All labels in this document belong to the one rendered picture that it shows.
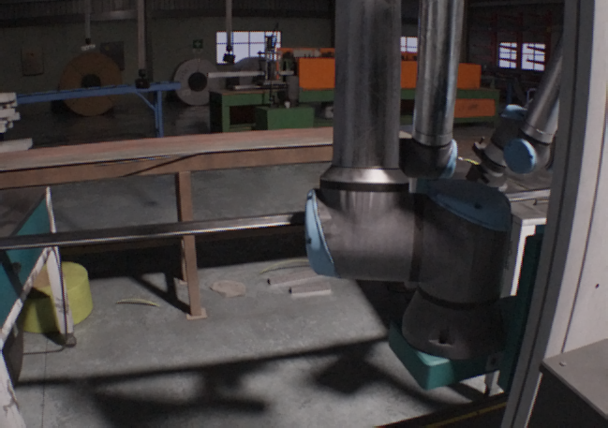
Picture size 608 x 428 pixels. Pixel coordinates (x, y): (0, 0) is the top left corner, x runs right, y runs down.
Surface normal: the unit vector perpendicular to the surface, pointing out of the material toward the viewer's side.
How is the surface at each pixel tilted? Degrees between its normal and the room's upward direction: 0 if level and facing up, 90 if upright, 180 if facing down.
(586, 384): 0
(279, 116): 92
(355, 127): 80
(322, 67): 90
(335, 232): 66
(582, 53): 90
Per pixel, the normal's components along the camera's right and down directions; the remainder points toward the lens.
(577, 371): 0.00, -0.96
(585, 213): 0.26, 0.28
